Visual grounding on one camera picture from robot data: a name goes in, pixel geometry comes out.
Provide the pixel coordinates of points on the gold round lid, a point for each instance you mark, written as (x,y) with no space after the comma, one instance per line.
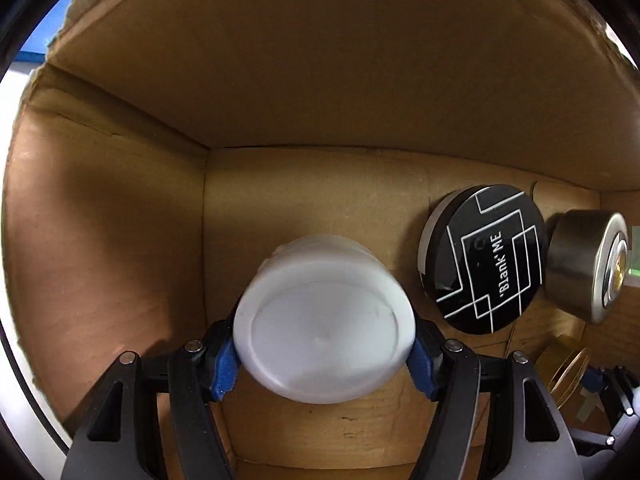
(567,365)

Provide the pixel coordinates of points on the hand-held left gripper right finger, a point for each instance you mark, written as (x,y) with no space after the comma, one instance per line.
(421,367)

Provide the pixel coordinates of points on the white plastic jar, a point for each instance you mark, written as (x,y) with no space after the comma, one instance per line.
(324,320)

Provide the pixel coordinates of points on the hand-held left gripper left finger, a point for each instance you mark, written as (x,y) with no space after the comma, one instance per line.
(223,367)

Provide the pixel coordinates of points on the cardboard box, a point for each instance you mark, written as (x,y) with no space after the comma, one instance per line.
(320,160)

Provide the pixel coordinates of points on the black round compact case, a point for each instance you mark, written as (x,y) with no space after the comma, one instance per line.
(482,259)

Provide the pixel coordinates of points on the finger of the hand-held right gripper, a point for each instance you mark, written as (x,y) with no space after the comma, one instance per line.
(607,390)

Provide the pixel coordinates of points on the silver round tin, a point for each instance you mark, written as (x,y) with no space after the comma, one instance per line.
(585,265)

